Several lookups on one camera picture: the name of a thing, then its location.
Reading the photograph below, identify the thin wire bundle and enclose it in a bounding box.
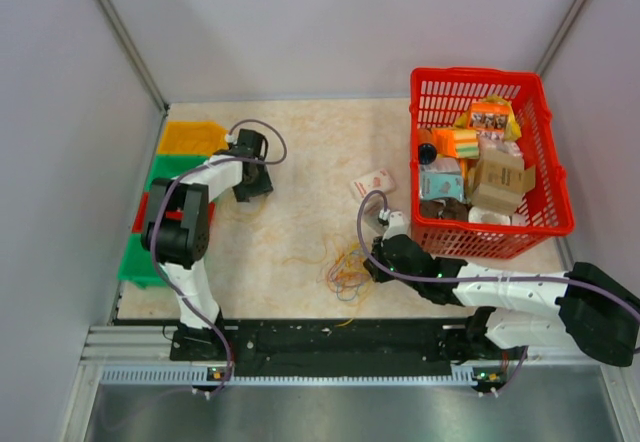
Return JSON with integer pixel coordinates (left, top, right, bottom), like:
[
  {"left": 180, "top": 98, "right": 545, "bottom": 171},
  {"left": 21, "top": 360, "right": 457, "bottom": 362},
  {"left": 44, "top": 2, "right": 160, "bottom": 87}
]
[{"left": 282, "top": 234, "right": 376, "bottom": 328}]

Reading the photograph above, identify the red thin wire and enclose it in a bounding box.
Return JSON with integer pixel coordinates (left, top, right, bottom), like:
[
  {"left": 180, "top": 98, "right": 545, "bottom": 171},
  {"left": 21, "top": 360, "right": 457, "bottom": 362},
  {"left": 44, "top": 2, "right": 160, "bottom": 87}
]
[{"left": 172, "top": 131, "right": 211, "bottom": 156}]

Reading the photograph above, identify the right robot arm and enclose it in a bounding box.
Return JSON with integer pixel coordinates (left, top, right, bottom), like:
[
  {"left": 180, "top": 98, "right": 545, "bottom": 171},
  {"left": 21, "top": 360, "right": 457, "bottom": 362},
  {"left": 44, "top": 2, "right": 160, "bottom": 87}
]
[{"left": 361, "top": 210, "right": 639, "bottom": 367}]

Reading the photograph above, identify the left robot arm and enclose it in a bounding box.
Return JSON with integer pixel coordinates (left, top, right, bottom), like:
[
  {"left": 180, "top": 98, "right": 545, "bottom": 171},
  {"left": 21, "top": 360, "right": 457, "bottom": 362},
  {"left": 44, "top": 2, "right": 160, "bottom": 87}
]
[{"left": 141, "top": 129, "right": 273, "bottom": 359}]

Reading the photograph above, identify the yellow storage bin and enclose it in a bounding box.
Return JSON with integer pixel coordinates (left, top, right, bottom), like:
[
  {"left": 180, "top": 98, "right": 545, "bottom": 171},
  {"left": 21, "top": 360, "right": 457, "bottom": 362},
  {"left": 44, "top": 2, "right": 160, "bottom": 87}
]
[{"left": 156, "top": 121, "right": 228, "bottom": 156}]

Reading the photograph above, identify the upper green storage bin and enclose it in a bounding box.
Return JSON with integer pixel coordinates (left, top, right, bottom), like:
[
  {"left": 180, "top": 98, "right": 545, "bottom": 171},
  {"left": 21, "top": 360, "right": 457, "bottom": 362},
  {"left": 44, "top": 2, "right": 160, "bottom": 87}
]
[{"left": 144, "top": 155, "right": 207, "bottom": 192}]

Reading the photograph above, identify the green storage bin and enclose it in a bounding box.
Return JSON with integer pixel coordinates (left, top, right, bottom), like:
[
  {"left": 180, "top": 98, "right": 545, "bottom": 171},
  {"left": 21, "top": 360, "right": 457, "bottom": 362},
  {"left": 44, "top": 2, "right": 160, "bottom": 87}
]
[
  {"left": 144, "top": 155, "right": 207, "bottom": 192},
  {"left": 117, "top": 234, "right": 166, "bottom": 289}
]

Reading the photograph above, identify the pink tissue packet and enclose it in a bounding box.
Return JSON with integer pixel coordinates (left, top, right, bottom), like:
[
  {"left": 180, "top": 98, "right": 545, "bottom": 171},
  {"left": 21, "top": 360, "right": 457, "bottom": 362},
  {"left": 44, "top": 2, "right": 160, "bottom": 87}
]
[{"left": 349, "top": 168, "right": 396, "bottom": 201}]

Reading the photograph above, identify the teal tissue pack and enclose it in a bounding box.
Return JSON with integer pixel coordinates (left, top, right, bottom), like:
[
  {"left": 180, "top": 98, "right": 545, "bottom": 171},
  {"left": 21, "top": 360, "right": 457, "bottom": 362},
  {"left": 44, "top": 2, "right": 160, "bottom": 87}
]
[{"left": 419, "top": 157, "right": 465, "bottom": 202}]

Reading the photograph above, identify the red storage bin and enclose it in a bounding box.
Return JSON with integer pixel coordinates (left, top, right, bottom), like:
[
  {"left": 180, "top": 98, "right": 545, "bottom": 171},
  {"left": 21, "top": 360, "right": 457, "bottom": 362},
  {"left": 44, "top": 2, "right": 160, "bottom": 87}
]
[{"left": 131, "top": 192, "right": 216, "bottom": 234}]

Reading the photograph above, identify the black bottle cap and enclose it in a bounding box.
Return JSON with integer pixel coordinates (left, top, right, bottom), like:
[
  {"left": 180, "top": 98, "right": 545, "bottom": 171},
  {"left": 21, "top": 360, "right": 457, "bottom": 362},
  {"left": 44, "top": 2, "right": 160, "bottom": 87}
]
[{"left": 417, "top": 143, "right": 438, "bottom": 165}]

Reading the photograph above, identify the lower green storage bin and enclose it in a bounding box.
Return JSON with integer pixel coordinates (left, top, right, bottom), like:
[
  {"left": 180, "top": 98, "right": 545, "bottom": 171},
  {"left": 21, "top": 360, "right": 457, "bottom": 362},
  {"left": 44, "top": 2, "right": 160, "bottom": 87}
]
[{"left": 117, "top": 234, "right": 166, "bottom": 289}]

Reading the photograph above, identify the brown cardboard box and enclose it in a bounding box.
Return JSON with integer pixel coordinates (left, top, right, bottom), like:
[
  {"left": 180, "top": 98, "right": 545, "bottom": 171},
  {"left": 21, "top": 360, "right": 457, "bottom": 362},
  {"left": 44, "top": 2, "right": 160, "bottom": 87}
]
[{"left": 470, "top": 149, "right": 536, "bottom": 216}]

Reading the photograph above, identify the orange sponge pack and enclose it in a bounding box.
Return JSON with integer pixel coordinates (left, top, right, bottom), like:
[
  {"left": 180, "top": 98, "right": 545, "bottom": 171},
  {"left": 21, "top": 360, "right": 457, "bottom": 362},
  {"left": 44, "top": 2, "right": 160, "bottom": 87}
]
[{"left": 432, "top": 128, "right": 480, "bottom": 159}]

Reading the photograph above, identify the pink wrapped pack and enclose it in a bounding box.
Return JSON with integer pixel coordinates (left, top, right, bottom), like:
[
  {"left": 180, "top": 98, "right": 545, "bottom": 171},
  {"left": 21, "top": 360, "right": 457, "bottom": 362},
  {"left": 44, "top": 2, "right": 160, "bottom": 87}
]
[{"left": 477, "top": 131, "right": 523, "bottom": 158}]

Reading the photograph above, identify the red plastic basket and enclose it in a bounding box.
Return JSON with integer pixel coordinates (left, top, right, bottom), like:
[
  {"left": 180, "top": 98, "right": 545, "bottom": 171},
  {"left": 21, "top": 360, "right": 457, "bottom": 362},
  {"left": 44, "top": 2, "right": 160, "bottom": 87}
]
[{"left": 409, "top": 67, "right": 575, "bottom": 259}]

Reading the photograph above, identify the orange snack box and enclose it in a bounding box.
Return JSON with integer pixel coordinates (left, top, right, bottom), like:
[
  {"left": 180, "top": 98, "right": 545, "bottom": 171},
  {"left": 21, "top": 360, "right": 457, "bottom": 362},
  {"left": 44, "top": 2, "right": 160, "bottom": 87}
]
[{"left": 467, "top": 102, "right": 511, "bottom": 134}]

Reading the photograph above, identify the yellow plastic bag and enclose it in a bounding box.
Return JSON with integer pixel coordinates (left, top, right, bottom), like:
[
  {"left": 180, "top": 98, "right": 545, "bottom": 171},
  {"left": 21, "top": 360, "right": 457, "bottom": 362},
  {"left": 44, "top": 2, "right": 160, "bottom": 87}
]
[{"left": 453, "top": 95, "right": 521, "bottom": 141}]

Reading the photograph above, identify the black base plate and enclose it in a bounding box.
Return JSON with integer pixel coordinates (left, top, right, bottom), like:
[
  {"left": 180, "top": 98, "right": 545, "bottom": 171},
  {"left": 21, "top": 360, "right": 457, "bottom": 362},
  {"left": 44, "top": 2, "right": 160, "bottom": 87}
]
[{"left": 169, "top": 317, "right": 526, "bottom": 377}]

